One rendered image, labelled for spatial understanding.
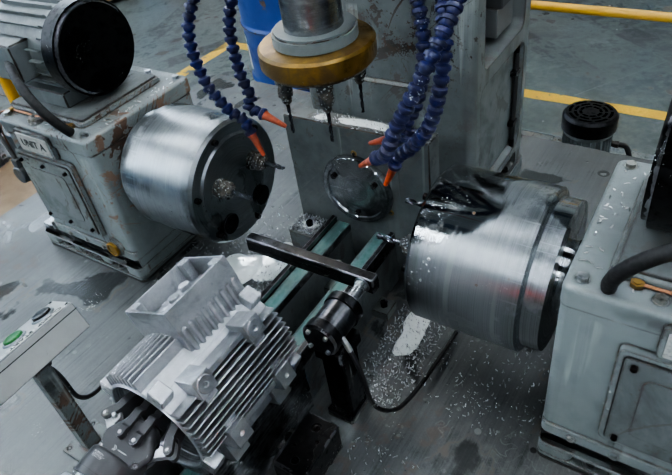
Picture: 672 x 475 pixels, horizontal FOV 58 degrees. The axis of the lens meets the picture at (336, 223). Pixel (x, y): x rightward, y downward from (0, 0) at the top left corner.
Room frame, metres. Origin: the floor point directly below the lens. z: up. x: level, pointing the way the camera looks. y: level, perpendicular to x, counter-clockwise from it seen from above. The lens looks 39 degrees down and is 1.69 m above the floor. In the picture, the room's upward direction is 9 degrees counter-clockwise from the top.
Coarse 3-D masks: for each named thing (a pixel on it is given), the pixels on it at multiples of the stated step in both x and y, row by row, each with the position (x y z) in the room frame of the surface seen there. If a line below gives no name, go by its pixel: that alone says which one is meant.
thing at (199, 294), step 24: (192, 264) 0.68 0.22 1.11; (216, 264) 0.63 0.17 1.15; (168, 288) 0.65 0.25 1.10; (192, 288) 0.59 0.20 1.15; (216, 288) 0.60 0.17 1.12; (240, 288) 0.62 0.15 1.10; (144, 312) 0.58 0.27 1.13; (168, 312) 0.55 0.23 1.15; (192, 312) 0.57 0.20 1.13; (216, 312) 0.58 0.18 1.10; (192, 336) 0.54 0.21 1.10
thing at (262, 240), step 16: (256, 240) 0.81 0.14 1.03; (272, 240) 0.80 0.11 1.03; (272, 256) 0.79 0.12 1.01; (288, 256) 0.76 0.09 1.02; (304, 256) 0.75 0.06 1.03; (320, 256) 0.74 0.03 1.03; (320, 272) 0.73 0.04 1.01; (336, 272) 0.70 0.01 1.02; (352, 272) 0.69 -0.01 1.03; (368, 272) 0.69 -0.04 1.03; (368, 288) 0.67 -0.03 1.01
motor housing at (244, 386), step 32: (224, 320) 0.58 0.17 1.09; (160, 352) 0.53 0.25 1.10; (192, 352) 0.53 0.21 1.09; (224, 352) 0.52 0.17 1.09; (256, 352) 0.54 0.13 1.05; (288, 352) 0.57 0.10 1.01; (128, 384) 0.49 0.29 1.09; (224, 384) 0.49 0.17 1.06; (256, 384) 0.51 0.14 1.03; (192, 416) 0.45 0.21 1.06; (224, 416) 0.46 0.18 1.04; (256, 416) 0.51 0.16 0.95; (192, 448) 0.49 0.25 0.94
